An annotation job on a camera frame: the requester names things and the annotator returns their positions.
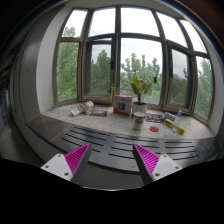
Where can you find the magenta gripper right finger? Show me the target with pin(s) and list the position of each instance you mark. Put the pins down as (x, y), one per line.
(152, 166)

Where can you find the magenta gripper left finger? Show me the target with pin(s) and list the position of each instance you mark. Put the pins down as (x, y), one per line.
(70, 166)

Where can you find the clear plastic water bottle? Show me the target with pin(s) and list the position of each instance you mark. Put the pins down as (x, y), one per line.
(176, 123)

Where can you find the dark radiator cover grille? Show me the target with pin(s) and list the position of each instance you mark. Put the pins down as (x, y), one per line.
(114, 151)

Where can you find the red bottle cap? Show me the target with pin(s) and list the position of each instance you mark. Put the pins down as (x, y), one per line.
(153, 129)

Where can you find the yellow black tool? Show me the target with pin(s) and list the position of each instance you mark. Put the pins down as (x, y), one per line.
(169, 123)

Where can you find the white paper cup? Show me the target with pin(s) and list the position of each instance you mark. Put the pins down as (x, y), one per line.
(138, 120)

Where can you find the patterned grey pad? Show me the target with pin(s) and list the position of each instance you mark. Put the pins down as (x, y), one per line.
(156, 118)

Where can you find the small white green box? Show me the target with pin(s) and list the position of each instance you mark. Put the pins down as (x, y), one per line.
(169, 116)

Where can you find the crumpled white package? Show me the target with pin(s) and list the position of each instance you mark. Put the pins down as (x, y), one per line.
(83, 108)

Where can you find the flat colourful box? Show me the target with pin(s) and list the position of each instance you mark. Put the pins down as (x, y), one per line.
(99, 111)

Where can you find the white flower pot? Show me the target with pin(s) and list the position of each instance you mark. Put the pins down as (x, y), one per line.
(139, 107)

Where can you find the red colourful box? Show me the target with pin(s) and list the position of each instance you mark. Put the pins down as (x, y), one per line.
(122, 104)

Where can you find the green plant with red flowers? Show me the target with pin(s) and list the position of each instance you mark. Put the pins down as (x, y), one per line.
(140, 87)

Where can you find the small green plant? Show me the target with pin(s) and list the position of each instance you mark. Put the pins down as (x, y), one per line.
(111, 91)

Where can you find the window frame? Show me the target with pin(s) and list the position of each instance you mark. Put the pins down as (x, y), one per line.
(101, 46)

